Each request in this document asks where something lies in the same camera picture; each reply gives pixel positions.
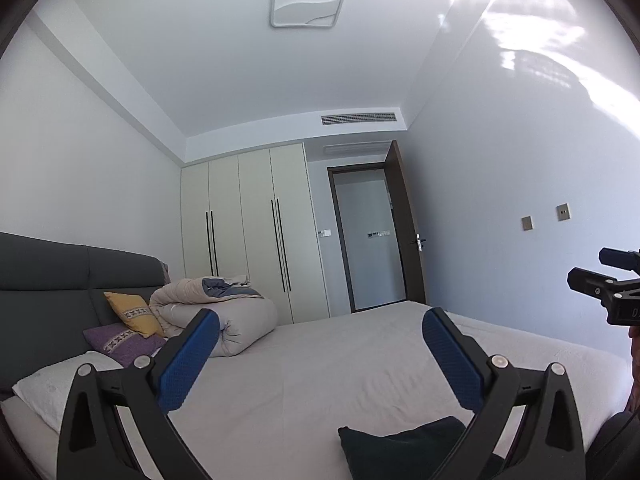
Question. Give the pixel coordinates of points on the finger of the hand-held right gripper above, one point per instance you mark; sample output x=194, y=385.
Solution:
x=587, y=282
x=620, y=259

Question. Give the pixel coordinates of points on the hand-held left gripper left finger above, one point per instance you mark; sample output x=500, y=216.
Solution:
x=187, y=355

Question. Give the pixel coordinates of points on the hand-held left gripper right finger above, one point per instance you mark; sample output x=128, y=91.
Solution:
x=450, y=360

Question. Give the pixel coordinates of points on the dark green knit sweater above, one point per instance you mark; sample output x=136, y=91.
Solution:
x=400, y=452

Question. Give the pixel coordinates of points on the person's right forearm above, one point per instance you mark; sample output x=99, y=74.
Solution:
x=612, y=442

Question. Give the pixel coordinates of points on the folded beige and blue duvet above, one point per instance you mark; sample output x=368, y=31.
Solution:
x=235, y=320

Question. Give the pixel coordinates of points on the yellow patterned pillow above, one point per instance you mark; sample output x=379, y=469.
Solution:
x=132, y=312

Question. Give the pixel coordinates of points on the purple patterned pillow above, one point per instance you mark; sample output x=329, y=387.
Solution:
x=117, y=342

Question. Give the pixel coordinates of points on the bed with white sheet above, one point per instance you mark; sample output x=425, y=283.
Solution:
x=325, y=375

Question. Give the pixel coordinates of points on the white pillow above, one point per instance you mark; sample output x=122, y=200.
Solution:
x=47, y=385

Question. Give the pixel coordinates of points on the dark brown door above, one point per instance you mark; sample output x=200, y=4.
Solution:
x=406, y=210

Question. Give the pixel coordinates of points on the grey padded headboard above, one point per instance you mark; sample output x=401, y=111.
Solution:
x=45, y=280

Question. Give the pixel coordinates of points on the ceiling air vent grille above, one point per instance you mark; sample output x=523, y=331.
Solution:
x=359, y=118

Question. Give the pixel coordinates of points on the square white ceiling lamp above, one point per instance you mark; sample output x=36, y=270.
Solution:
x=307, y=2

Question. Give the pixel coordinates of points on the grey wall plate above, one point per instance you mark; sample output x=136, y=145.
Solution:
x=563, y=211
x=527, y=223

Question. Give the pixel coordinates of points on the hallway switch panel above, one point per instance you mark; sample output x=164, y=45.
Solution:
x=378, y=233

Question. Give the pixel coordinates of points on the dark brown door frame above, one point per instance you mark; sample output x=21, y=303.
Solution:
x=334, y=235

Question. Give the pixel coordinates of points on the white wall air vent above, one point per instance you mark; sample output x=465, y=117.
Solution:
x=357, y=148

